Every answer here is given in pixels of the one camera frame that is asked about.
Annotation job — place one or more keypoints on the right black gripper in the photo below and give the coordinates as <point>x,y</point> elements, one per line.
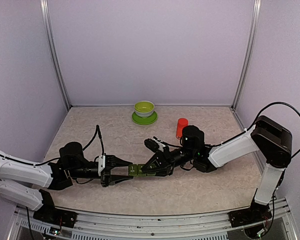
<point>165,158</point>

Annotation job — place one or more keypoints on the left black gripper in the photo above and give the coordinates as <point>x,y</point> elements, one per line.
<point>105,170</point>

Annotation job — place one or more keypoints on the green weekly pill organizer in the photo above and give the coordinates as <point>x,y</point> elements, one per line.
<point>135,170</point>

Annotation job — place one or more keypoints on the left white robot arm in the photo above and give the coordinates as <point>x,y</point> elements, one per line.
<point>27,183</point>

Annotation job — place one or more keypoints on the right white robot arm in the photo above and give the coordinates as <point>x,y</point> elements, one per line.
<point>264,135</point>

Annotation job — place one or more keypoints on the green saucer plate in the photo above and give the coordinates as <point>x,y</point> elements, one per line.
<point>144,120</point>

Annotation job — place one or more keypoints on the red pill bottle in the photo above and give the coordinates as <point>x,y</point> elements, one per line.
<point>181,123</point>

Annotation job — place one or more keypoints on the green and white bowl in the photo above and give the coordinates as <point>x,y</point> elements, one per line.
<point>144,108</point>

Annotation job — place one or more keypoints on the front aluminium rail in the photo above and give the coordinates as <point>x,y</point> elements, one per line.
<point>104,226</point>

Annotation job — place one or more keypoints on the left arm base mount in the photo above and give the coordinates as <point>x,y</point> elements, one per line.
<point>56,216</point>

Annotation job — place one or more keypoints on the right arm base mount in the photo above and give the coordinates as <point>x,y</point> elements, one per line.
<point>248,216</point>

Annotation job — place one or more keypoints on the left aluminium frame post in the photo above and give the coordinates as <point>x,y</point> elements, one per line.
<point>44,5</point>

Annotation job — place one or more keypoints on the aluminium frame post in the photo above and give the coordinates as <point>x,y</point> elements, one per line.
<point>44,5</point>
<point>248,53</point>

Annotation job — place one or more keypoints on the right aluminium frame post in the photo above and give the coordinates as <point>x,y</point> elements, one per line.
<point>248,53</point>

